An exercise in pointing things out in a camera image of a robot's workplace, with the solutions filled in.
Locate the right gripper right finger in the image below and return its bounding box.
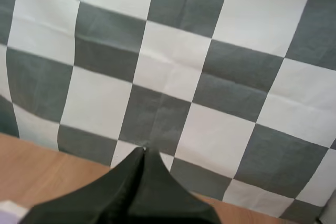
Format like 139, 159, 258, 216
127, 147, 221, 224

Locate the checked cloth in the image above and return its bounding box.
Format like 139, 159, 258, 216
0, 0, 336, 222

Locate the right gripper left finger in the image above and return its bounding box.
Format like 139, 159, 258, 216
19, 147, 145, 224

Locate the white wet wipes pack lilac lid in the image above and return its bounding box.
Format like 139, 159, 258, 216
0, 200, 29, 224

